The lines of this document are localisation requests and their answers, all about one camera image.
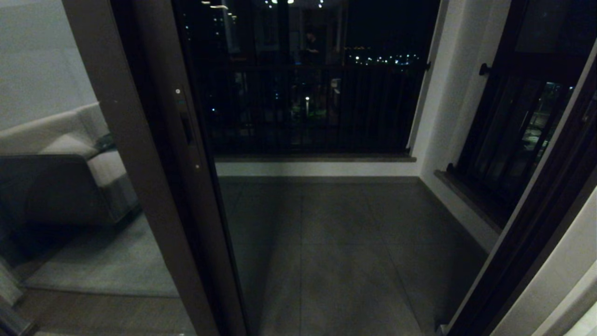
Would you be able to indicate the dark grey upholstered seat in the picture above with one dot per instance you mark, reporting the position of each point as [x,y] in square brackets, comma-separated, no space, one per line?
[51,191]

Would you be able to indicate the dark stone balcony ledge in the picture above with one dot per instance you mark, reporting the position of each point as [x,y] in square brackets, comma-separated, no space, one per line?
[317,158]

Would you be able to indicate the light grey rug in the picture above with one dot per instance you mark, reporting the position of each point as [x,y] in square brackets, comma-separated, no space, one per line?
[107,266]

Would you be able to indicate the brown framed fixed glass panel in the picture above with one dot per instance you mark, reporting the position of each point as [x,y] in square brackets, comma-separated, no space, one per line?
[149,177]

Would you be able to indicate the light beige sofa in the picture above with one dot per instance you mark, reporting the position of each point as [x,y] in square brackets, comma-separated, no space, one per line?
[105,172]

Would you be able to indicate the dark stone window sill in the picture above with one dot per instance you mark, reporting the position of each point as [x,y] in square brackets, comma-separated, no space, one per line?
[466,200]

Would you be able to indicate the brown framed sliding glass door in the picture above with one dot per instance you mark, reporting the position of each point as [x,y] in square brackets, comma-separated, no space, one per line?
[200,210]

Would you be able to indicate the dark brown door jamb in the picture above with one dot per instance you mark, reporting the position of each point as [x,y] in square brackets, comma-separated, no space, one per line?
[527,252]

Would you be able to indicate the black metal balcony railing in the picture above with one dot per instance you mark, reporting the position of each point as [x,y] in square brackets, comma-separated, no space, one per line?
[373,107]

